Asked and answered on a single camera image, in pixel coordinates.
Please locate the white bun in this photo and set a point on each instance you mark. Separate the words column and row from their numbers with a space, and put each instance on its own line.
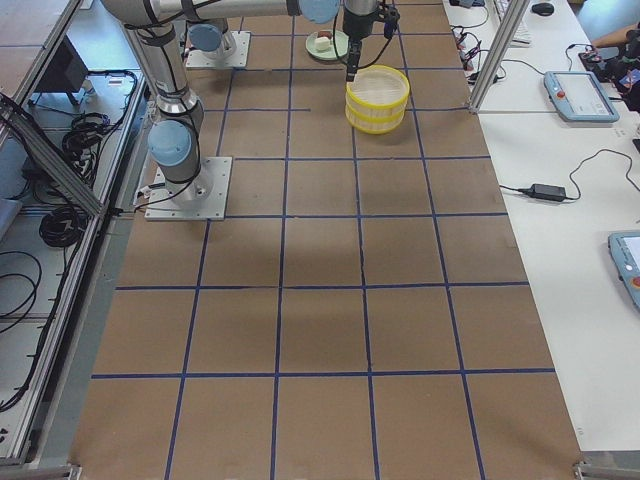
column 322, row 44

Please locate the light green plate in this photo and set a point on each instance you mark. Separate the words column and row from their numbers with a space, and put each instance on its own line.
column 338, row 50

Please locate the small circuit boards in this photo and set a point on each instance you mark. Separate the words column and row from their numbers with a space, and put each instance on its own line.
column 469, row 48

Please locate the white keyboard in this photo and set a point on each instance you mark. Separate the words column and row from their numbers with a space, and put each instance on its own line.
column 510, row 15

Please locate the black computer mouse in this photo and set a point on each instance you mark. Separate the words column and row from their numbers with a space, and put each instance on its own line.
column 543, row 9

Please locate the upper blue teach pendant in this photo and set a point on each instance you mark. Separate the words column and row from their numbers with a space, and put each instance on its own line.
column 579, row 97

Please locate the blue teach pendant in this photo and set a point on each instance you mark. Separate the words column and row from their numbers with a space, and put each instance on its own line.
column 579, row 97
column 624, row 251

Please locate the black power adapter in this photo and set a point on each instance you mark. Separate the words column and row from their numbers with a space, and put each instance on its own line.
column 544, row 192

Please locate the lower blue teach pendant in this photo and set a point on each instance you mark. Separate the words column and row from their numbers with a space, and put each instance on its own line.
column 624, row 251

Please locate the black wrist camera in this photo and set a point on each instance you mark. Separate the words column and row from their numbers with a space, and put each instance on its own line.
column 390, row 18

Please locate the aluminium frame post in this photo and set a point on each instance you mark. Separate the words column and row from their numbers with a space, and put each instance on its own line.
column 489, row 69

